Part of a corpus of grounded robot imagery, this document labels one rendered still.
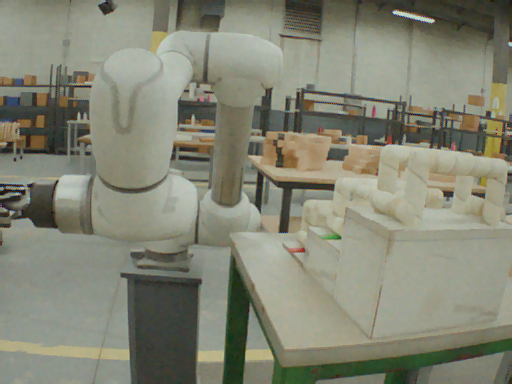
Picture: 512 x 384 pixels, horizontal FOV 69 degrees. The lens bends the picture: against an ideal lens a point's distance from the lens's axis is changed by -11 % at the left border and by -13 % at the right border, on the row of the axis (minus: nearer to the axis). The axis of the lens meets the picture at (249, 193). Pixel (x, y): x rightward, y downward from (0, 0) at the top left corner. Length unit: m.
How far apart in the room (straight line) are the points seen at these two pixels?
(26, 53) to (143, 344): 11.39
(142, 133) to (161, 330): 1.09
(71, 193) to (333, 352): 0.44
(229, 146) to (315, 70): 11.26
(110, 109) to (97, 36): 11.56
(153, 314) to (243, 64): 0.89
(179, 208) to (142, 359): 1.06
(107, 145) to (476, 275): 0.58
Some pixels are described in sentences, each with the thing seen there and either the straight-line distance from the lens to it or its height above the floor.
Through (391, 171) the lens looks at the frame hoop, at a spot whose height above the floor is 1.17.
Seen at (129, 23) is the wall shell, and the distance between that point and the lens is 11.99.
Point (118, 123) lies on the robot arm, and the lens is 0.50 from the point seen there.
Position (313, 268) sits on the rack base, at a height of 0.95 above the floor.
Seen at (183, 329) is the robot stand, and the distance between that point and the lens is 1.51.
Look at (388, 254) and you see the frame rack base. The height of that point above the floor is 1.07.
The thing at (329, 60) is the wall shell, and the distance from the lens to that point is 12.59.
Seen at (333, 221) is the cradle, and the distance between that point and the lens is 0.82.
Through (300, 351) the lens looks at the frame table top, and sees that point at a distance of 0.60.
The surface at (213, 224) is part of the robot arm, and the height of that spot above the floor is 0.88.
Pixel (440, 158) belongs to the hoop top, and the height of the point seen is 1.20.
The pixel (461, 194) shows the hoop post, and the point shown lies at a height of 1.14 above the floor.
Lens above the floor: 1.24
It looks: 11 degrees down
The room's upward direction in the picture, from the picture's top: 5 degrees clockwise
